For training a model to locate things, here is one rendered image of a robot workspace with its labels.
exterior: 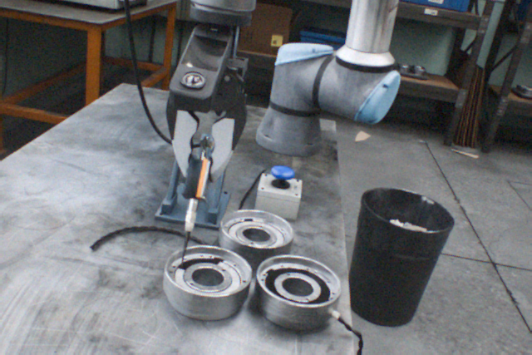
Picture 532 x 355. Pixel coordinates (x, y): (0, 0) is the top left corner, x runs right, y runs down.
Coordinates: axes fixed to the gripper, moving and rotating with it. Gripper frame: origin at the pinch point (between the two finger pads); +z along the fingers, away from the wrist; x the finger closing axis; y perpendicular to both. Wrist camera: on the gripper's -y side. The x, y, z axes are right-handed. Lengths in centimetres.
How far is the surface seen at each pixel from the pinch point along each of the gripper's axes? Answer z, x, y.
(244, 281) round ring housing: 10.5, -7.9, -6.3
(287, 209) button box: 11.5, -12.5, 16.4
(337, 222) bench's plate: 13.4, -21.4, 18.9
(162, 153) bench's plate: 13.4, 13.0, 35.1
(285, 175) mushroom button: 6.3, -11.3, 18.2
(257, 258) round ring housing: 11.0, -9.0, -0.1
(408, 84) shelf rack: 52, -100, 336
